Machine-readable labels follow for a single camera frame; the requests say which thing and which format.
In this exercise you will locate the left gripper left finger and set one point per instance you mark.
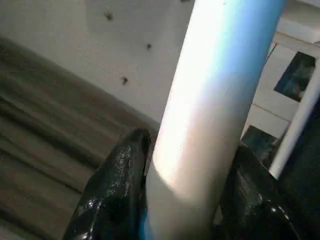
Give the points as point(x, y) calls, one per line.
point(112, 195)

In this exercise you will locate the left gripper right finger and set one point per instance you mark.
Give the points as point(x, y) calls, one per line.
point(250, 200)

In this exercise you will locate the white plastic table leg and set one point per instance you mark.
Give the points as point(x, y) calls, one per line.
point(295, 130)
point(207, 100)

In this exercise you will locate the grey pleated curtain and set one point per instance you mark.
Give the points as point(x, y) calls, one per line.
point(50, 137)

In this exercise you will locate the white sideboard cabinet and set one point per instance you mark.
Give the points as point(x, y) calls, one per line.
point(270, 112)

